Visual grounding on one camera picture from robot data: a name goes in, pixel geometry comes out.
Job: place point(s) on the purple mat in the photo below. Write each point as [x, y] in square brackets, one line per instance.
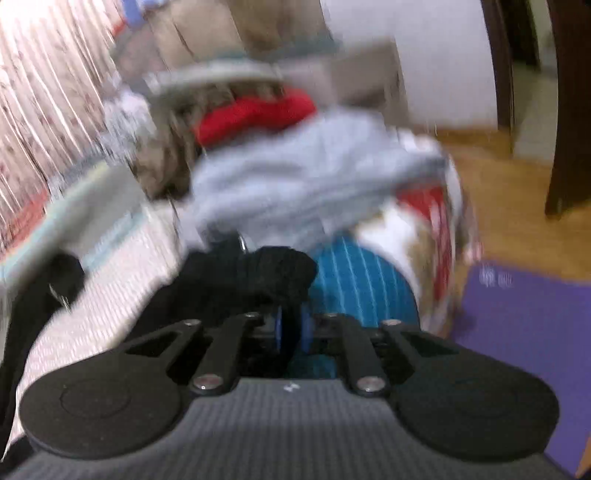
[526, 332]

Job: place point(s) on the dark wooden door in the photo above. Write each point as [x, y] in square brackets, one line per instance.
[572, 115]

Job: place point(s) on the red white printed blanket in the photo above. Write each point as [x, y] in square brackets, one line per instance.
[429, 221]

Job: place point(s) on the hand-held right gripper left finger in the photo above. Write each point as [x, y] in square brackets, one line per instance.
[278, 330]

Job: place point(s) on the black pants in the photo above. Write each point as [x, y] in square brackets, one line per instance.
[258, 277]

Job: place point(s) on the red garment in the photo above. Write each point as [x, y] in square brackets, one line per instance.
[251, 115]

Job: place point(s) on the floral pleated curtain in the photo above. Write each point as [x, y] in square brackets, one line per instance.
[41, 101]

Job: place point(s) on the patterned striped bedspread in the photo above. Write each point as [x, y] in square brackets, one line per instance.
[115, 272]

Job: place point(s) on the brown box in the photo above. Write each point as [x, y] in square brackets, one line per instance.
[360, 74]

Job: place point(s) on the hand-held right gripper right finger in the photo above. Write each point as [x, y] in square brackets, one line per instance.
[306, 330]

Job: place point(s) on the grey garment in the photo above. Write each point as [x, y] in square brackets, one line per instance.
[304, 175]

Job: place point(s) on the dark wooden door frame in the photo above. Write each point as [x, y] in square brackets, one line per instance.
[501, 60]

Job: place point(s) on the olive brown garment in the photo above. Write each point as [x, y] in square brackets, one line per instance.
[161, 157]

